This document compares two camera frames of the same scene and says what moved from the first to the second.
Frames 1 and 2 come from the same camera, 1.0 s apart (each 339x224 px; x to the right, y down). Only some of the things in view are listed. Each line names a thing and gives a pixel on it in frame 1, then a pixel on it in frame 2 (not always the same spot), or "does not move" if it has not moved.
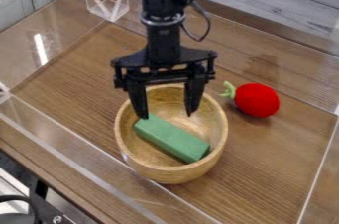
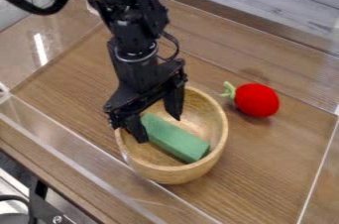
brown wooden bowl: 152,161 does not move
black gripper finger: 194,85 -> 175,96
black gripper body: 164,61 -> 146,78
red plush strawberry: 254,98 does not move
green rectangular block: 175,140 does not move
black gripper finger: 138,95 -> 135,127
